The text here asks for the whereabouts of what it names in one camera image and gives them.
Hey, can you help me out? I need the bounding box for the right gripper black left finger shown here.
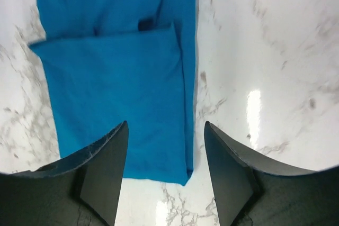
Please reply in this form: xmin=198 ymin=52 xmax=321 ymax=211
xmin=1 ymin=122 xmax=129 ymax=225

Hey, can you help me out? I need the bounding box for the blue t shirt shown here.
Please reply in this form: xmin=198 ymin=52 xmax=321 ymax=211
xmin=30 ymin=0 xmax=196 ymax=185

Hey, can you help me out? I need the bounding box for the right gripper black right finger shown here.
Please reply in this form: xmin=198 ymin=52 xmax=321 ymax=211
xmin=204 ymin=122 xmax=338 ymax=225

